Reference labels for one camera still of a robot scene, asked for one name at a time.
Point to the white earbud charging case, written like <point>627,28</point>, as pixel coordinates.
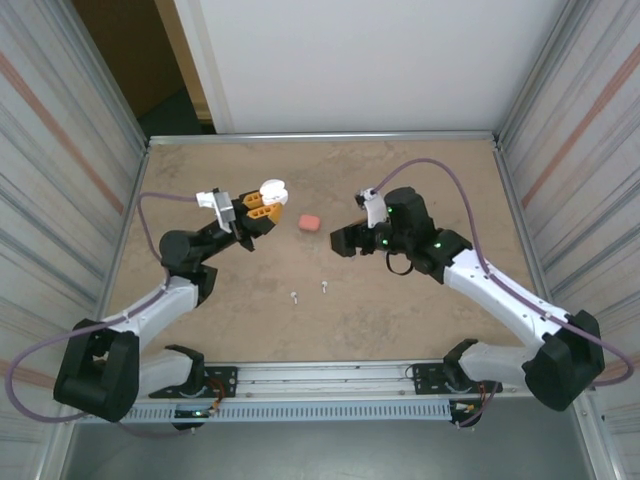
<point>274,189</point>

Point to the pink earbud charging case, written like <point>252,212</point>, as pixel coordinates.
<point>309,223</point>

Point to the white earbud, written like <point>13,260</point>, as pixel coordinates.
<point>294,296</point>
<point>324,286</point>

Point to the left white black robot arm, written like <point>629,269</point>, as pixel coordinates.
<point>95,370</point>

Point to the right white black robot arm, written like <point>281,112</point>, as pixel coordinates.
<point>500,295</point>

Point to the brown wooden door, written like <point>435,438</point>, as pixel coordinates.
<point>130,50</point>

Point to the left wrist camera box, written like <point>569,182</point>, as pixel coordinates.
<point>225,210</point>

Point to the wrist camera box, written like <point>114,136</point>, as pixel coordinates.
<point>225,210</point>
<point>374,207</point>

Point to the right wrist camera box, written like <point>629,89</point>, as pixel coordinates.
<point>374,207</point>

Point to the aluminium table side rail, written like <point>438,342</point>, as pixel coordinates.
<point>511,190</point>
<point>136,190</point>

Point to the thin aluminium table edge rail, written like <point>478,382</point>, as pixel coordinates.
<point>325,138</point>

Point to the white door frame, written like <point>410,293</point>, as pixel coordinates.
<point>207,75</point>

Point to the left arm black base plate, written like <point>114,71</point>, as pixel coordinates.
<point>226,380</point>

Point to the wide aluminium base rail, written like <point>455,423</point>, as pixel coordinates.
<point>325,382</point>

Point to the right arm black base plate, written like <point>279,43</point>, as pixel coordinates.
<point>425,376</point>

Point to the aluminium corner post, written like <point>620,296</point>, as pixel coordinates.
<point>106,75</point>
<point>537,75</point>

